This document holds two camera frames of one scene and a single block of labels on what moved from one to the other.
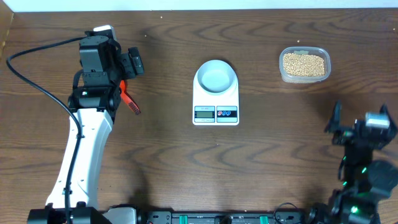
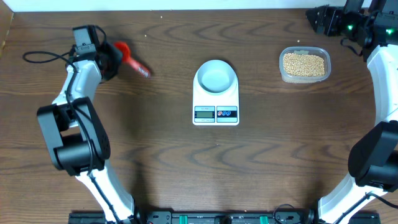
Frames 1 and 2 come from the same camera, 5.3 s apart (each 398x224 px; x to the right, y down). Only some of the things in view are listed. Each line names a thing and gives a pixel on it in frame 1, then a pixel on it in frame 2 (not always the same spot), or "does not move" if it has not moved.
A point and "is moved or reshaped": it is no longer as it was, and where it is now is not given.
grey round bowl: [216, 76] does not move
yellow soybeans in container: [303, 65] does not move
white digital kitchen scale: [216, 110] does not move
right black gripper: [333, 121] → [333, 13]
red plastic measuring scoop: [127, 99] is moved or reshaped
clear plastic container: [303, 65] does not move
